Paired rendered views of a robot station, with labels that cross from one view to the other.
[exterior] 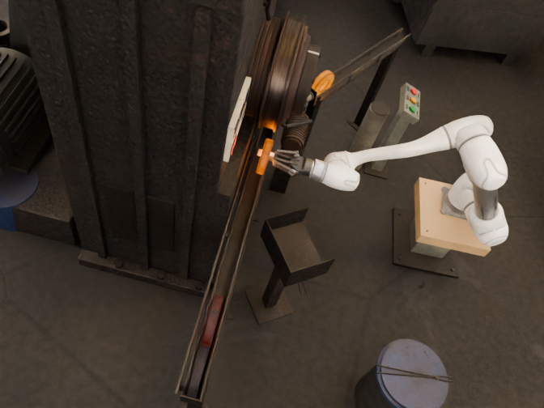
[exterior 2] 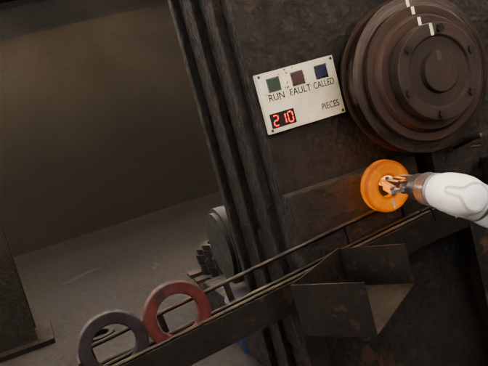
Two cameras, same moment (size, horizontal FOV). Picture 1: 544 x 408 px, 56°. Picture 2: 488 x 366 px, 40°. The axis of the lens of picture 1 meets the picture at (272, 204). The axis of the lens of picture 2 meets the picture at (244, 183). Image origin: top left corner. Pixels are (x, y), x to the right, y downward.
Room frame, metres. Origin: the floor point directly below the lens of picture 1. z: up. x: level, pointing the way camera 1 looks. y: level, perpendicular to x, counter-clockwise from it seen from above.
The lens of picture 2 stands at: (0.51, -1.70, 1.24)
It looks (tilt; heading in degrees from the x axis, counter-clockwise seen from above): 9 degrees down; 75
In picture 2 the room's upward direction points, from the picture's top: 15 degrees counter-clockwise
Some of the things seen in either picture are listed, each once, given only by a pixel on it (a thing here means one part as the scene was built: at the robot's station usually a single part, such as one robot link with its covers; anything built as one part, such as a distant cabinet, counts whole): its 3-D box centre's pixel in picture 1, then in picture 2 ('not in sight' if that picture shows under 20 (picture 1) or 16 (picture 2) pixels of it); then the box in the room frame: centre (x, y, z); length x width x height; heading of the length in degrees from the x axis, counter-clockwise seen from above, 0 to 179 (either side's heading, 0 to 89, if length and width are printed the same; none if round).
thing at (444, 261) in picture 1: (435, 229); not in sight; (1.83, -0.95, 0.16); 0.40 x 0.40 x 0.31; 6
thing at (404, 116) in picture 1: (393, 134); not in sight; (2.32, -0.58, 0.31); 0.24 x 0.16 x 0.62; 3
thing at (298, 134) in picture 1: (287, 155); not in sight; (1.94, 0.00, 0.27); 0.22 x 0.13 x 0.53; 3
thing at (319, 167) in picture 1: (316, 170); (431, 189); (1.41, -0.14, 0.83); 0.09 x 0.06 x 0.09; 3
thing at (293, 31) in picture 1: (282, 74); (417, 75); (1.60, 0.12, 1.11); 0.47 x 0.06 x 0.47; 3
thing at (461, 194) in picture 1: (472, 189); not in sight; (1.82, -0.96, 0.59); 0.18 x 0.16 x 0.22; 27
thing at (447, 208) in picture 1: (459, 198); not in sight; (1.85, -0.95, 0.45); 0.22 x 0.18 x 0.06; 2
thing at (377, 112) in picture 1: (365, 138); not in sight; (2.27, -0.42, 0.26); 0.12 x 0.12 x 0.52
